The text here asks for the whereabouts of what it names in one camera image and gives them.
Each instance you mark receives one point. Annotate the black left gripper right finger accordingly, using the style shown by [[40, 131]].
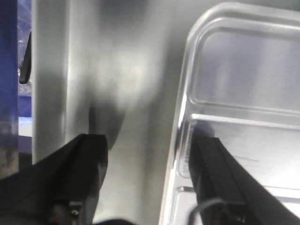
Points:
[[226, 193]]

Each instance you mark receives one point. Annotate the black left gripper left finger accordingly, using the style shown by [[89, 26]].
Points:
[[61, 189]]

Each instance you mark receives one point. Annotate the silver metal tray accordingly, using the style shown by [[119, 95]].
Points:
[[240, 83]]

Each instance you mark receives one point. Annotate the blue box far left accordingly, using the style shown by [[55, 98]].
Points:
[[9, 161]]

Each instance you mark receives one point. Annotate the left steel divider bar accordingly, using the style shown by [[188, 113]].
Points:
[[49, 75]]

